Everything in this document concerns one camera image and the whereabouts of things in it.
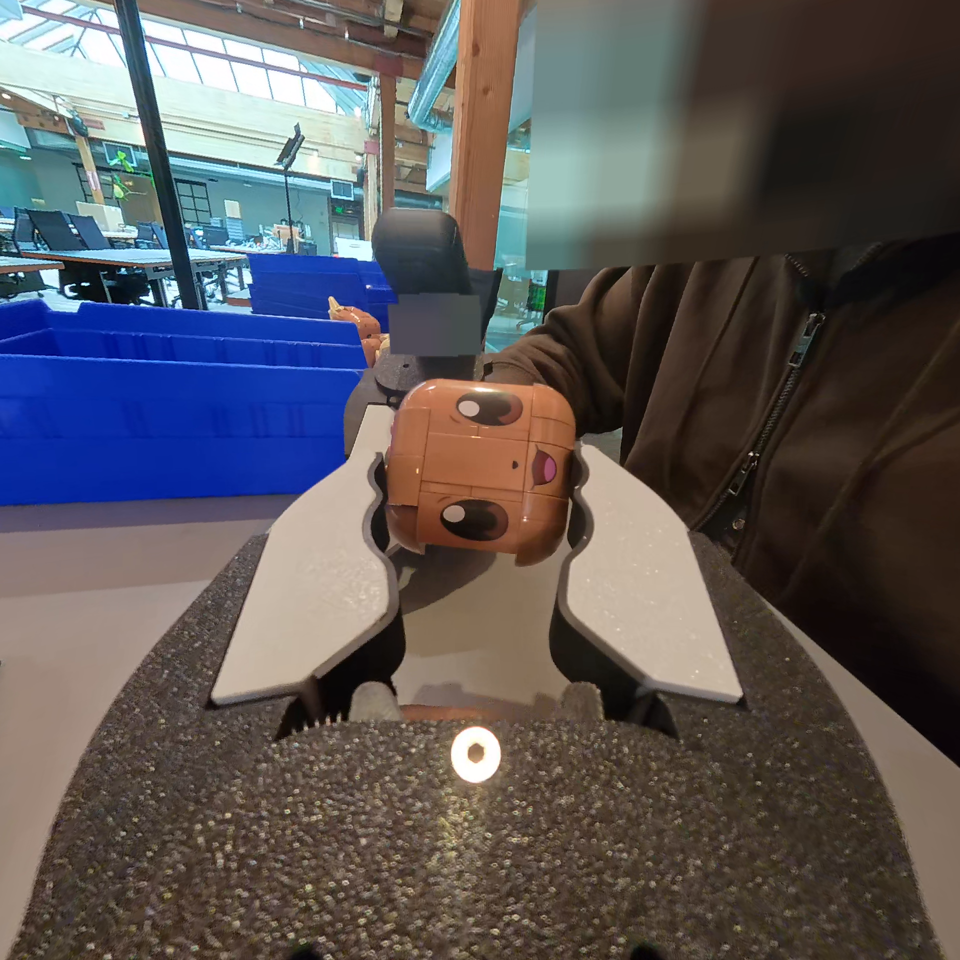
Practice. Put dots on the black ceiling pole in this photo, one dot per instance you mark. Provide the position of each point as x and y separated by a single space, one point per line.
154 150

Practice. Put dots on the large blue plastic bin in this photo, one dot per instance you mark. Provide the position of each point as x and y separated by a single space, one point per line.
150 420

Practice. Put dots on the row of black office chairs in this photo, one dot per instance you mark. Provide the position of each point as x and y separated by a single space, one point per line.
52 229

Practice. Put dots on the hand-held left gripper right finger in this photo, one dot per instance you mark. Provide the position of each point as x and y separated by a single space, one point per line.
645 592

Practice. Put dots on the black light stand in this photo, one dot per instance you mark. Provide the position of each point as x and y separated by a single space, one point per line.
289 150

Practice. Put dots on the stacked blue plastic bins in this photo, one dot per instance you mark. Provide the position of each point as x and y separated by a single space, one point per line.
300 285

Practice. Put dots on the brown and cream lego figure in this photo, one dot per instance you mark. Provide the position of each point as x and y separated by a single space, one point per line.
367 326

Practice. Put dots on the wooden post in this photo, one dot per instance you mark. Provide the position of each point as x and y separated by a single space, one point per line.
388 142
480 112

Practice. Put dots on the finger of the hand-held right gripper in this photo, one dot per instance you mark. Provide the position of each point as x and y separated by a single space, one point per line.
373 431

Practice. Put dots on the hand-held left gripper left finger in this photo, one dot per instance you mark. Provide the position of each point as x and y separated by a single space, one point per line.
315 585

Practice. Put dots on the person's right forearm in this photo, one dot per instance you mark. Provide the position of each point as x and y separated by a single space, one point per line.
555 360

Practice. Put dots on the brown lego head with face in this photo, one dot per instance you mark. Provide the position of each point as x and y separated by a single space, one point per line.
480 472

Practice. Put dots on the wooden office desk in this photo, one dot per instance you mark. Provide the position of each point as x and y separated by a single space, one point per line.
135 259

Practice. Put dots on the silver air duct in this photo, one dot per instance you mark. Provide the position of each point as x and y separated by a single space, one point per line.
431 67

